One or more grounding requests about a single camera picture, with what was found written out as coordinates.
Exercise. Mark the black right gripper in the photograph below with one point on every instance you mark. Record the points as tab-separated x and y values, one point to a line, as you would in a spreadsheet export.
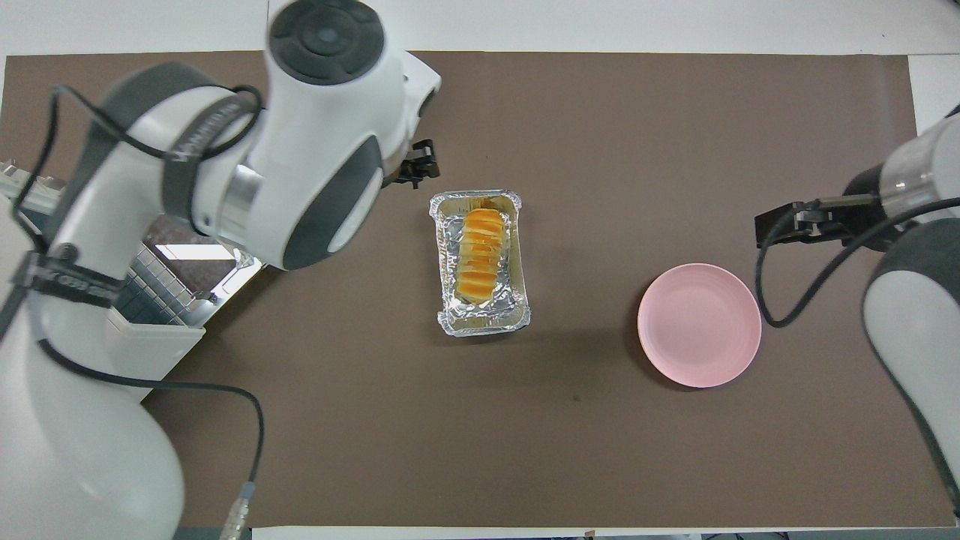
862	182

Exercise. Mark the golden bread loaf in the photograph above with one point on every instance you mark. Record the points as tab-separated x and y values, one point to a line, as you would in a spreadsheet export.
481	255

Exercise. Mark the aluminium foil tray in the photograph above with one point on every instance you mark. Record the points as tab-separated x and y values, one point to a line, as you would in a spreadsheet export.
450	319

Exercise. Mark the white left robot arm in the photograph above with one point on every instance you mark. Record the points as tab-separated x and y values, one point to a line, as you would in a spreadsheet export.
322	112

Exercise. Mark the glass oven door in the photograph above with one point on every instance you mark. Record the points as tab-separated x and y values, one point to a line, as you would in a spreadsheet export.
191	274

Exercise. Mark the brown table mat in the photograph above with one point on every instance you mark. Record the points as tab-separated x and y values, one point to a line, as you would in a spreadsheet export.
600	450

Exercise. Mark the pink round plate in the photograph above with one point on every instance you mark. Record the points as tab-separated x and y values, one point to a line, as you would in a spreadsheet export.
699	325

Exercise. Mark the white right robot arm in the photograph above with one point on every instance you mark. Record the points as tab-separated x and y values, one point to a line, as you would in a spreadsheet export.
907	322

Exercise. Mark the cream toaster oven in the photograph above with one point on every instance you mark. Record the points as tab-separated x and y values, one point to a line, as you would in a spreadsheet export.
150	352

